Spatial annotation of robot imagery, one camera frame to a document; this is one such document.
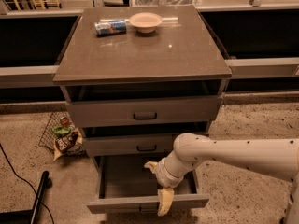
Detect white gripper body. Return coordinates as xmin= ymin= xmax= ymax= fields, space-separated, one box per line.
xmin=155 ymin=158 xmax=183 ymax=189

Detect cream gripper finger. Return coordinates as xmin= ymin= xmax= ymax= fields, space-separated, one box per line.
xmin=157 ymin=188 xmax=174 ymax=217
xmin=144 ymin=161 xmax=158 ymax=174

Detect grey bottom drawer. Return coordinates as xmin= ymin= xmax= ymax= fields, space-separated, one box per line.
xmin=86 ymin=149 xmax=210 ymax=215

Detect grey drawer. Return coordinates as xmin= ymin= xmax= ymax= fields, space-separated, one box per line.
xmin=64 ymin=80 xmax=224 ymax=129
xmin=86 ymin=149 xmax=210 ymax=215
xmin=81 ymin=121 xmax=209 ymax=158

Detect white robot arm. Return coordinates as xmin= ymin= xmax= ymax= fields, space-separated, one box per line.
xmin=144 ymin=133 xmax=299 ymax=224

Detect grey middle drawer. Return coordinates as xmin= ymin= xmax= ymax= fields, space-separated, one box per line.
xmin=81 ymin=121 xmax=209 ymax=158

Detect grey top drawer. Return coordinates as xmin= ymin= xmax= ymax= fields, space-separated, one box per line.
xmin=64 ymin=80 xmax=224 ymax=129

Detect grey drawer cabinet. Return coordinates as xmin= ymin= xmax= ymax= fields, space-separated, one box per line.
xmin=52 ymin=5 xmax=233 ymax=161

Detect brown snack bag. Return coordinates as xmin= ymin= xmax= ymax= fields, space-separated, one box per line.
xmin=53 ymin=131 xmax=82 ymax=161

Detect small red can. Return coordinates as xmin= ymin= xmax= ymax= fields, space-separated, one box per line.
xmin=60 ymin=117 xmax=69 ymax=127

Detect green snack item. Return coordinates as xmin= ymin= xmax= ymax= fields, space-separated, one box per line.
xmin=52 ymin=126 xmax=71 ymax=138

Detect white bowl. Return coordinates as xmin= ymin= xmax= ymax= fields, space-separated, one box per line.
xmin=129 ymin=12 xmax=163 ymax=34

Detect blue drink can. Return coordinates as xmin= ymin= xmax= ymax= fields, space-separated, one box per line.
xmin=94 ymin=20 xmax=126 ymax=36

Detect black wire basket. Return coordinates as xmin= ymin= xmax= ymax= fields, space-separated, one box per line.
xmin=39 ymin=112 xmax=85 ymax=157

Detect black floor cable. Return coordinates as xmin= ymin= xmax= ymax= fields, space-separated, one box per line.
xmin=0 ymin=143 xmax=56 ymax=224

